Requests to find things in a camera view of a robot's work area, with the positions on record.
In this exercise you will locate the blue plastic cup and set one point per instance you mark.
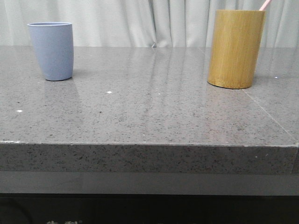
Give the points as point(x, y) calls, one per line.
point(53, 45)

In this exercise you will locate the pale green curtain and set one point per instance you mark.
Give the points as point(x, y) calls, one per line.
point(120, 23)

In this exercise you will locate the bamboo cylinder holder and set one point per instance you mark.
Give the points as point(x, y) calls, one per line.
point(236, 42)

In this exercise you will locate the dark cabinet under counter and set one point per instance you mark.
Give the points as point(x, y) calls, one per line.
point(147, 198)

